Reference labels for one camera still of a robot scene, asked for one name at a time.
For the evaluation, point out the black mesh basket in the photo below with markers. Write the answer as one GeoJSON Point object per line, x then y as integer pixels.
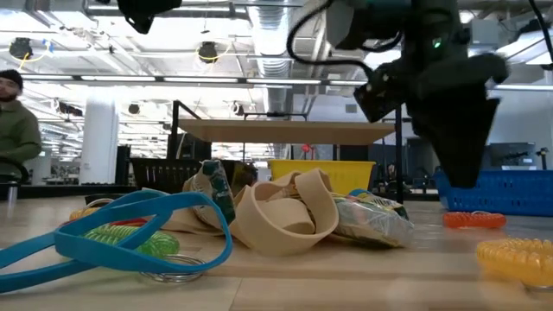
{"type": "Point", "coordinates": [164, 175]}

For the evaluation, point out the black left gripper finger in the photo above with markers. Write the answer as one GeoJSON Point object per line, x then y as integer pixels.
{"type": "Point", "coordinates": [147, 10]}

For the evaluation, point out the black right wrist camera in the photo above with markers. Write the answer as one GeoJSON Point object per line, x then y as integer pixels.
{"type": "Point", "coordinates": [380, 95]}

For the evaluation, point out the dark background monitor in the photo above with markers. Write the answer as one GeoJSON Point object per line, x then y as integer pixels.
{"type": "Point", "coordinates": [512, 153]}

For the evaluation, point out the yellow plastic basket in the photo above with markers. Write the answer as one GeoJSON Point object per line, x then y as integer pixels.
{"type": "Point", "coordinates": [345, 173]}

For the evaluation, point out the yellow crayon pack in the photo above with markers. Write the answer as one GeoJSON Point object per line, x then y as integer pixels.
{"type": "Point", "coordinates": [371, 224]}

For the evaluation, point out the white pillar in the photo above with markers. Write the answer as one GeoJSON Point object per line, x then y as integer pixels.
{"type": "Point", "coordinates": [99, 142]}

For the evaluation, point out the blue rubber band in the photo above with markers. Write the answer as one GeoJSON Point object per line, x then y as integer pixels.
{"type": "Point", "coordinates": [78, 248]}
{"type": "Point", "coordinates": [357, 192]}

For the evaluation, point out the black metal table frame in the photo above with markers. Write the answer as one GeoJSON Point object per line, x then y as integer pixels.
{"type": "Point", "coordinates": [65, 191]}

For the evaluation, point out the person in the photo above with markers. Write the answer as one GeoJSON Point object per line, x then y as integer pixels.
{"type": "Point", "coordinates": [17, 134]}

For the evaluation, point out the red desk lamp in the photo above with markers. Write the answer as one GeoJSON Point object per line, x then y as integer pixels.
{"type": "Point", "coordinates": [307, 151]}

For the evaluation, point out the wooden shelf with black legs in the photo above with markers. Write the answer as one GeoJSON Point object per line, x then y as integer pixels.
{"type": "Point", "coordinates": [281, 131]}

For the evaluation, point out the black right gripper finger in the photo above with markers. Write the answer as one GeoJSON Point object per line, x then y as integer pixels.
{"type": "Point", "coordinates": [458, 138]}

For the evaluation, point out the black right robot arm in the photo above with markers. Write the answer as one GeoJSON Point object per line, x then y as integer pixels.
{"type": "Point", "coordinates": [389, 26]}

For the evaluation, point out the black ceiling device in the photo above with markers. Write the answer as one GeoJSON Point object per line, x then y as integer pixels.
{"type": "Point", "coordinates": [20, 47]}
{"type": "Point", "coordinates": [208, 52]}

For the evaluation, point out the beige wide rubber band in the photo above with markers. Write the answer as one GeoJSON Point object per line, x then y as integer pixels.
{"type": "Point", "coordinates": [276, 242]}
{"type": "Point", "coordinates": [289, 216]}

